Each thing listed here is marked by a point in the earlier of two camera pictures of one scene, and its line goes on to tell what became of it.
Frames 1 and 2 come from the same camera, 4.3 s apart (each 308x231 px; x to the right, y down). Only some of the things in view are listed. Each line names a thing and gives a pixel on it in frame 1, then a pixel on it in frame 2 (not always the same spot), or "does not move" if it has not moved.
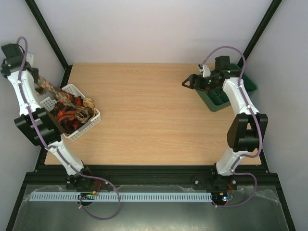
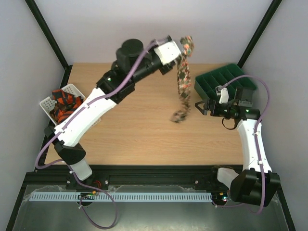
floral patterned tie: x=81 y=114 -> x=184 y=76
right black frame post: x=273 y=8 does not move
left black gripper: x=36 y=75 -> x=169 y=66
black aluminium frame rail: x=248 y=175 does not move
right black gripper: x=197 y=82 -> x=212 y=107
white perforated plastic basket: x=49 y=102 does not move
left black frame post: x=67 y=66 does not move
